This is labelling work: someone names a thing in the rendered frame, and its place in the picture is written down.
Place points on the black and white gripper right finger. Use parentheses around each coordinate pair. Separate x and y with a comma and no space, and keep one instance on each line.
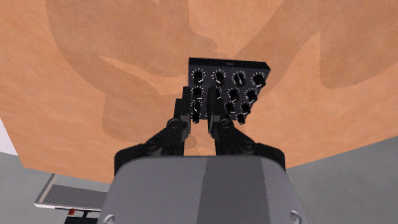
(231,141)

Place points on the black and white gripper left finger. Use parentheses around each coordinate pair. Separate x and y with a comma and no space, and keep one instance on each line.
(170,140)

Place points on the black knob box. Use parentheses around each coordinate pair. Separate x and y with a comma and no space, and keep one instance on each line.
(228,77)

